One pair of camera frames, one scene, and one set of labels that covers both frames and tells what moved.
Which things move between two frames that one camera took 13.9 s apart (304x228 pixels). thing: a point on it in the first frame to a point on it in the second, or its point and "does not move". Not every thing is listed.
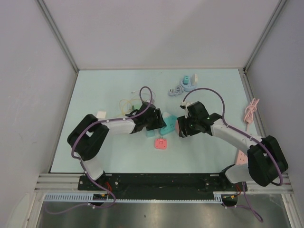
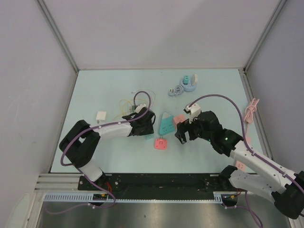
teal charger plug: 186,80 does not move
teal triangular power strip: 170,120 does not move
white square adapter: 194,79 does not move
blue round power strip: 179,89 to 189,83
